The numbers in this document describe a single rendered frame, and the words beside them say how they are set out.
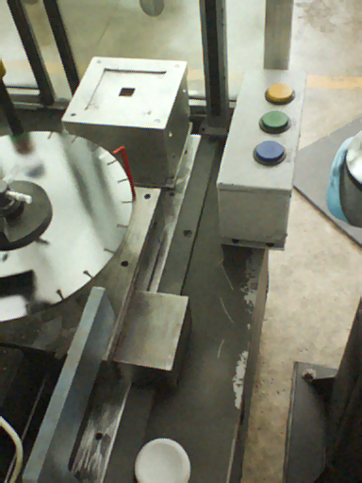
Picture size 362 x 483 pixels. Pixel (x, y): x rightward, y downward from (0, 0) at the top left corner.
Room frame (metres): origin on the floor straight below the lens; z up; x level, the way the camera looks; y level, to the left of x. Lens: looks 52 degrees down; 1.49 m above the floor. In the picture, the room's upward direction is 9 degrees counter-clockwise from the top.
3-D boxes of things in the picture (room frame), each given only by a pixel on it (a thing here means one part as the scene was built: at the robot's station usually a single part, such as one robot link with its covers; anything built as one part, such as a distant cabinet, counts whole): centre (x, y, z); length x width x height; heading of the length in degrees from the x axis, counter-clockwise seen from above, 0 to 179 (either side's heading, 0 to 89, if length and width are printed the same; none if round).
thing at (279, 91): (0.73, -0.21, 0.90); 0.04 x 0.04 x 0.02
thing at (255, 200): (0.67, -0.17, 0.82); 0.28 x 0.11 x 0.15; 160
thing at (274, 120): (0.67, -0.18, 0.90); 0.04 x 0.04 x 0.02
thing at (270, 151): (0.60, -0.16, 0.90); 0.04 x 0.04 x 0.02
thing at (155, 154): (0.81, 0.05, 0.82); 0.18 x 0.18 x 0.15; 70
